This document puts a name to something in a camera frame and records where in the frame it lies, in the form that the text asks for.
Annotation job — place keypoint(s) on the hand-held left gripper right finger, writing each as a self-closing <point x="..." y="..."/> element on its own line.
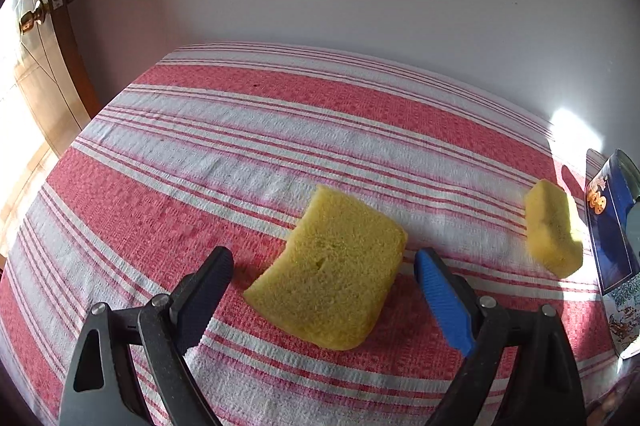
<point x="442" y="301"/>

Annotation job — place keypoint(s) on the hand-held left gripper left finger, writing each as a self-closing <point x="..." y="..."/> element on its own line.
<point x="207" y="301"/>

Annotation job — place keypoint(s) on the yellow sponge cake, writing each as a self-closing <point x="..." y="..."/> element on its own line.
<point x="552" y="236"/>
<point x="330" y="276"/>

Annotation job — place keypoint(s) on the round printed metal tin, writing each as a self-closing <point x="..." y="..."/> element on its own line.
<point x="610" y="246"/>

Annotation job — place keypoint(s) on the red and white striped tablecloth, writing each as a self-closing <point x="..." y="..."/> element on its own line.
<point x="250" y="145"/>

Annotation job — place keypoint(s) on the orange blurry object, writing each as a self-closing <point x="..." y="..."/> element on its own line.
<point x="602" y="413"/>

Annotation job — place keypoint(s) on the wooden door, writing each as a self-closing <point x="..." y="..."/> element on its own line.
<point x="45" y="105"/>

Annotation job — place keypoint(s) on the brass door knob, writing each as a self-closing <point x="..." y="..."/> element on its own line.
<point x="32" y="18"/>

